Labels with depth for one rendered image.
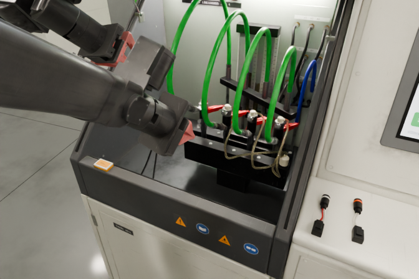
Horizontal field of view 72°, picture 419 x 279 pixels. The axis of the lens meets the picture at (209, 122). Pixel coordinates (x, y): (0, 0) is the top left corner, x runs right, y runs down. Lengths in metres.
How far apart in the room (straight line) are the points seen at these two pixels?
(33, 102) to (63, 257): 1.78
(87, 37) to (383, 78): 0.64
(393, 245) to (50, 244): 1.79
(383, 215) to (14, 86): 0.78
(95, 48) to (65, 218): 1.71
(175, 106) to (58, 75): 0.28
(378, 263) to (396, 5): 0.54
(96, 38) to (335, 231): 0.64
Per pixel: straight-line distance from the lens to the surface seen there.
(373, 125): 0.82
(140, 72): 0.41
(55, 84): 0.26
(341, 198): 0.83
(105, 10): 3.95
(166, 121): 0.47
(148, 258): 1.15
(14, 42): 0.22
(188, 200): 0.80
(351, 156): 0.84
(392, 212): 0.86
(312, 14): 1.01
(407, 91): 0.80
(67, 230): 2.12
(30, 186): 2.53
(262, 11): 1.04
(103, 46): 0.57
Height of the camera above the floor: 1.55
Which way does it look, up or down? 33 degrees down
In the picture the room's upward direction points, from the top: straight up
